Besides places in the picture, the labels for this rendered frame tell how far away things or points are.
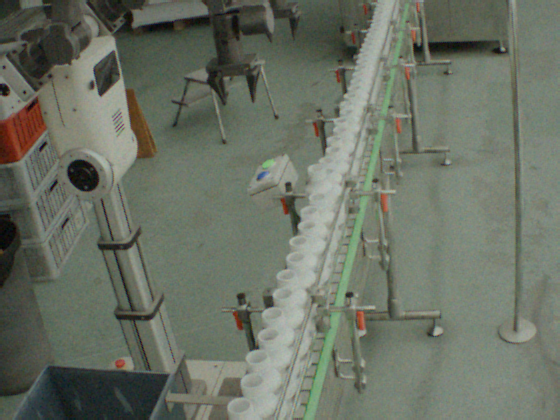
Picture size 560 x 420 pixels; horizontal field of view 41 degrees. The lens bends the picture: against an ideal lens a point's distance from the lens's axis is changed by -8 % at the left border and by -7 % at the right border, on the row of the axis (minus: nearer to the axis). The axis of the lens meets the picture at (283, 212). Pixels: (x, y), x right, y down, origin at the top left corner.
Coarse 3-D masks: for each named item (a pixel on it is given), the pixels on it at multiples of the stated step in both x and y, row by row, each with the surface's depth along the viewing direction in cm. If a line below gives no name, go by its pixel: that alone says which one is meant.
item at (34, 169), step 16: (32, 144) 370; (48, 144) 387; (32, 160) 368; (48, 160) 387; (0, 176) 357; (16, 176) 356; (32, 176) 367; (48, 176) 384; (0, 192) 362; (16, 192) 361; (32, 192) 364
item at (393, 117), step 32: (416, 0) 336; (352, 32) 304; (416, 32) 343; (384, 64) 261; (320, 128) 228; (384, 160) 231; (288, 192) 188; (352, 192) 185; (384, 192) 183; (384, 256) 192; (320, 288) 146; (320, 320) 149; (352, 320) 147
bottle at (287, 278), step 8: (280, 272) 144; (288, 272) 145; (280, 280) 142; (288, 280) 142; (296, 280) 143; (296, 288) 143; (296, 296) 143; (304, 296) 144; (296, 304) 143; (304, 304) 144; (304, 312) 145
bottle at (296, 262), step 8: (288, 256) 149; (296, 256) 150; (304, 256) 148; (288, 264) 148; (296, 264) 147; (304, 264) 147; (296, 272) 147; (304, 272) 148; (312, 272) 151; (304, 280) 148; (312, 280) 149; (304, 288) 148; (312, 312) 151; (312, 320) 152; (312, 328) 152
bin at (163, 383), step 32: (32, 384) 159; (64, 384) 166; (96, 384) 164; (128, 384) 161; (160, 384) 159; (32, 416) 156; (64, 416) 170; (96, 416) 169; (128, 416) 167; (160, 416) 149
